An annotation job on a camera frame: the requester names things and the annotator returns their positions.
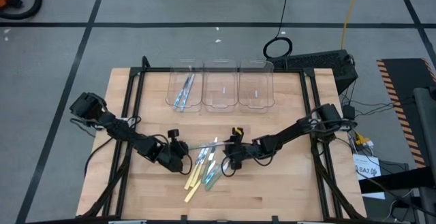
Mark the black computer case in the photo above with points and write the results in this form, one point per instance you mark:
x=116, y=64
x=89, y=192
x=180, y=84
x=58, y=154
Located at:
x=316, y=62

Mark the black metal table frame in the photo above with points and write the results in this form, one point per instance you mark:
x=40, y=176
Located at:
x=153, y=70

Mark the grey post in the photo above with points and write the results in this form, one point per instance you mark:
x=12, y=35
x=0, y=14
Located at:
x=427, y=122

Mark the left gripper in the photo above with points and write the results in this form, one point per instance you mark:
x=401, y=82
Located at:
x=172, y=157

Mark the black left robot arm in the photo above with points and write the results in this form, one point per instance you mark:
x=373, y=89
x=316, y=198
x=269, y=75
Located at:
x=136, y=140

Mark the black hazard-striped platform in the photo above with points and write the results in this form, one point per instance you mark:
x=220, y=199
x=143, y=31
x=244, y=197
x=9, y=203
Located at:
x=402, y=77

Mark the clear plastic bin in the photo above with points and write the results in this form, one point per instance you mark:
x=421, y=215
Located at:
x=255, y=77
x=174, y=84
x=219, y=81

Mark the black horizontal beam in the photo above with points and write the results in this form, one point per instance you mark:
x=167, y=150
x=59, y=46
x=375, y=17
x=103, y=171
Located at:
x=402, y=183

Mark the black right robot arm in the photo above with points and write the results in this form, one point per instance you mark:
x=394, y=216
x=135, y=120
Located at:
x=289, y=132

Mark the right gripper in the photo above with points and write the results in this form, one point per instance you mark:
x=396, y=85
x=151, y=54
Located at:
x=243, y=149

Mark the white paper label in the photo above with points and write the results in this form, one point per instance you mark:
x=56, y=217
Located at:
x=364, y=162

